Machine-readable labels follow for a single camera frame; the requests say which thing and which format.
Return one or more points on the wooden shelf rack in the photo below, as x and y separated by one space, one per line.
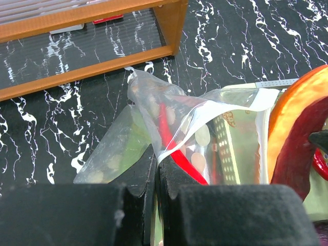
32 59

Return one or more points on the purple toy eggplant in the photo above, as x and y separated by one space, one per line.
322 231

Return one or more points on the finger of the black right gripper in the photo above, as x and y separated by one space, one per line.
320 140

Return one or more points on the red toy chili pepper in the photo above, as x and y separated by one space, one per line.
319 164
178 157

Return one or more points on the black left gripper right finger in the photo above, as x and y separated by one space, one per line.
193 214

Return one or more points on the dark red toy sweet potato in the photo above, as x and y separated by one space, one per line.
295 159

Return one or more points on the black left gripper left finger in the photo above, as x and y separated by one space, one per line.
119 213

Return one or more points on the small white item under shelf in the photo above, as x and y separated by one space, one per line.
68 29

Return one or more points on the clear bag of white discs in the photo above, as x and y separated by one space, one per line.
223 133

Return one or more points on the small red item under shelf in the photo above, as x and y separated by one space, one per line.
99 21

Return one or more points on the green toy leaf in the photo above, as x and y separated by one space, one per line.
138 140

